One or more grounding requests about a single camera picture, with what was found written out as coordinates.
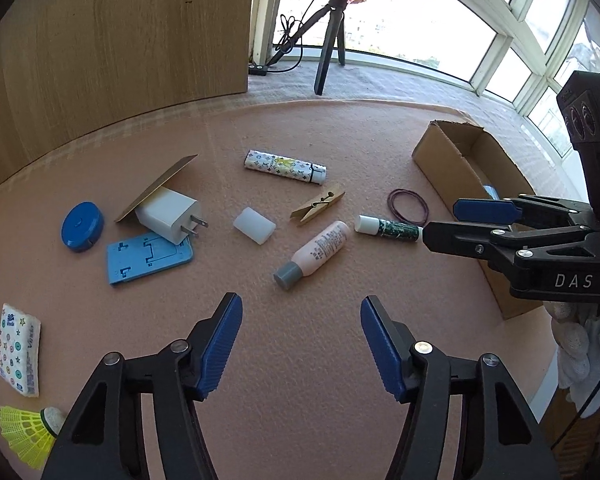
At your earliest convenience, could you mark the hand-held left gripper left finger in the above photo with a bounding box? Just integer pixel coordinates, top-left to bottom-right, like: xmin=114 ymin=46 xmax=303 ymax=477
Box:
xmin=41 ymin=292 xmax=244 ymax=480

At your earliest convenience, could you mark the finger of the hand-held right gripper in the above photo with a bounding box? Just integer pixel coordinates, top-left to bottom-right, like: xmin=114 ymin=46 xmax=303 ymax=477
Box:
xmin=421 ymin=220 xmax=600 ymax=273
xmin=453 ymin=193 xmax=593 ymax=233

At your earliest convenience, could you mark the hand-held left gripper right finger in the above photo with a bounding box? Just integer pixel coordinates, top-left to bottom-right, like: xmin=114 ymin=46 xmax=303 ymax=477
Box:
xmin=360 ymin=296 xmax=561 ymax=480

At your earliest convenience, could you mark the green and white lip balm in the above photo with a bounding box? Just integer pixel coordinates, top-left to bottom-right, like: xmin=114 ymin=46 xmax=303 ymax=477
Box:
xmin=354 ymin=214 xmax=423 ymax=242

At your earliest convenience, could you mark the cardboard box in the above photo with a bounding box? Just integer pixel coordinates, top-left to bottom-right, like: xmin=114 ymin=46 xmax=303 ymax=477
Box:
xmin=411 ymin=120 xmax=551 ymax=321

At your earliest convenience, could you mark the blue phone stand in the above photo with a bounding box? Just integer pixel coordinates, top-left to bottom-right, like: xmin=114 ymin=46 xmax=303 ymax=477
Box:
xmin=105 ymin=232 xmax=194 ymax=287

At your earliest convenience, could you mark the white translucent block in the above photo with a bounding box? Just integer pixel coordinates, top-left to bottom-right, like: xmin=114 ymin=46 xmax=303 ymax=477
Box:
xmin=232 ymin=206 xmax=277 ymax=246

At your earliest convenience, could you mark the wooden clothespin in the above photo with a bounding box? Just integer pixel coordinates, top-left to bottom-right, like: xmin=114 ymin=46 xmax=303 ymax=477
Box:
xmin=290 ymin=185 xmax=346 ymax=225

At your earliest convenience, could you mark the white wall charger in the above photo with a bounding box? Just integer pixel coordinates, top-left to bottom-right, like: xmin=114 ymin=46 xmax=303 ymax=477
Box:
xmin=135 ymin=187 xmax=209 ymax=246

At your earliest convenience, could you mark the gold card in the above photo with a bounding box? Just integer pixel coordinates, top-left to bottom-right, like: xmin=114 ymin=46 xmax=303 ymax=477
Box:
xmin=114 ymin=154 xmax=199 ymax=223

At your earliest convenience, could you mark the white patterned tube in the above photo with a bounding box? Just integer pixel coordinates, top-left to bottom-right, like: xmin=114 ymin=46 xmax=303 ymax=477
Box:
xmin=244 ymin=149 xmax=327 ymax=185

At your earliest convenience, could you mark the blue round tape measure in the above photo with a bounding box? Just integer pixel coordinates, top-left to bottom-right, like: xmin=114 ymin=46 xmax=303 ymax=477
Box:
xmin=61 ymin=202 xmax=105 ymax=253

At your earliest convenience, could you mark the patterned tissue pack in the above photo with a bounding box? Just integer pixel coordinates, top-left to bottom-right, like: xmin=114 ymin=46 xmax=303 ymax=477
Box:
xmin=0 ymin=303 xmax=43 ymax=398

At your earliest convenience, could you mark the yellow shuttlecock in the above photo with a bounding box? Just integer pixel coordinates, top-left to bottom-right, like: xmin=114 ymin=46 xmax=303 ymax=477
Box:
xmin=0 ymin=406 xmax=67 ymax=470

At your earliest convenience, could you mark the person's right hand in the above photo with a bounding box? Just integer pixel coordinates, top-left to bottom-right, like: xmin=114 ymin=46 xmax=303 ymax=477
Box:
xmin=547 ymin=302 xmax=600 ymax=389

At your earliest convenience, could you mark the dark red rubber band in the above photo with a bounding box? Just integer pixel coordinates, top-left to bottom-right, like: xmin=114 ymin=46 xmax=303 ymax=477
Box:
xmin=389 ymin=189 xmax=430 ymax=222

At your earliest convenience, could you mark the black tripod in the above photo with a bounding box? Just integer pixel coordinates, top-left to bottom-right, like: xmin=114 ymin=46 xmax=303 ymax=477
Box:
xmin=269 ymin=0 xmax=353 ymax=96

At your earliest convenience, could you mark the light wooden board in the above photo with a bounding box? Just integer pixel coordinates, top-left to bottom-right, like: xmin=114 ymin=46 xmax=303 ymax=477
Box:
xmin=0 ymin=0 xmax=257 ymax=201

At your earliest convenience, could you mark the ring light on tripod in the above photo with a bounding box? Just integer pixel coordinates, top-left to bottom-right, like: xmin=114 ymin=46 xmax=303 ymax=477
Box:
xmin=252 ymin=0 xmax=600 ymax=156

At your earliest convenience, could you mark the black ring light cable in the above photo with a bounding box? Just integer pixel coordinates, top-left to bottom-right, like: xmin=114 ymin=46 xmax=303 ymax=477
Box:
xmin=279 ymin=14 xmax=306 ymax=73

